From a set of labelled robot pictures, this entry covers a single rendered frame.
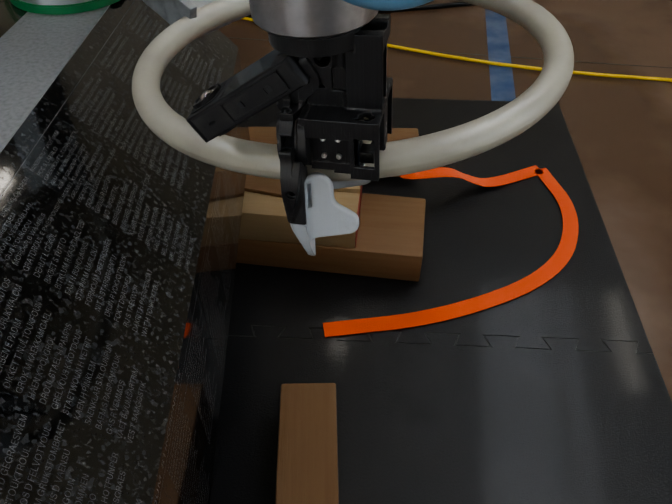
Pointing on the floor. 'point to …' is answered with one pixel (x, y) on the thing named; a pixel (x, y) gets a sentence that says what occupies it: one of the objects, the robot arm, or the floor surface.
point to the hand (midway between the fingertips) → (310, 223)
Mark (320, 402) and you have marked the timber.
